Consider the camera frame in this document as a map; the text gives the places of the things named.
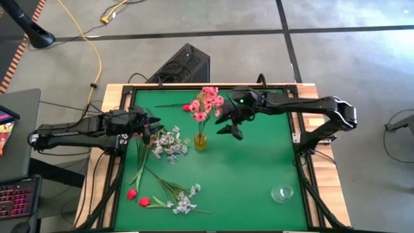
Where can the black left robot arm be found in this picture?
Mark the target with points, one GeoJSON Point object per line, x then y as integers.
{"type": "Point", "coordinates": [64, 129]}

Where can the colourful snack package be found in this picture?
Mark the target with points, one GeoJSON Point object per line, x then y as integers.
{"type": "Point", "coordinates": [4, 136]}

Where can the white artificial flower bunch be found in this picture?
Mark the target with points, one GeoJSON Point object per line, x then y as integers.
{"type": "Point", "coordinates": [184, 204]}
{"type": "Point", "coordinates": [168, 142]}

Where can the striped border floor mat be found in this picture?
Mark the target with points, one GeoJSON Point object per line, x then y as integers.
{"type": "Point", "coordinates": [6, 55]}

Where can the white metal bracket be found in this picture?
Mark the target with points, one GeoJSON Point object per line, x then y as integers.
{"type": "Point", "coordinates": [296, 137]}

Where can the black table frame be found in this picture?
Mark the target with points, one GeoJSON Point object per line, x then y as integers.
{"type": "Point", "coordinates": [174, 87]}

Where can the dark tablet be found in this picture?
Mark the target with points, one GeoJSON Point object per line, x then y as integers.
{"type": "Point", "coordinates": [6, 115]}

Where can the black stand pole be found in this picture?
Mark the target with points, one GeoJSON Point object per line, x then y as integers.
{"type": "Point", "coordinates": [35, 32]}

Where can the red artificial tulip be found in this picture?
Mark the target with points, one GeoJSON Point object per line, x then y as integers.
{"type": "Point", "coordinates": [144, 202]}
{"type": "Point", "coordinates": [131, 194]}
{"type": "Point", "coordinates": [186, 108]}

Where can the yellow glass vase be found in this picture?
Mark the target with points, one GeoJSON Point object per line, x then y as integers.
{"type": "Point", "coordinates": [200, 142]}

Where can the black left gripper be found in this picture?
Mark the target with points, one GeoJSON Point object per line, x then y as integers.
{"type": "Point", "coordinates": [137, 121]}

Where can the black computer tower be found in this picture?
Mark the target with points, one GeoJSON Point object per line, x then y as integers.
{"type": "Point", "coordinates": [184, 64]}

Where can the pink backlit keyboard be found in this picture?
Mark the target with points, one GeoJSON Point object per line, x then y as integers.
{"type": "Point", "coordinates": [16, 197]}

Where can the grey stand base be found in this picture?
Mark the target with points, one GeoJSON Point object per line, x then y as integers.
{"type": "Point", "coordinates": [402, 124]}

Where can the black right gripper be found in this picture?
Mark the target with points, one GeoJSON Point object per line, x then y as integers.
{"type": "Point", "coordinates": [244, 108]}

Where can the grey side desk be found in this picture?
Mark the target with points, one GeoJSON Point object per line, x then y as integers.
{"type": "Point", "coordinates": [22, 152]}

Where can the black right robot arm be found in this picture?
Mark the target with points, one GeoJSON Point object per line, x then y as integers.
{"type": "Point", "coordinates": [307, 103]}

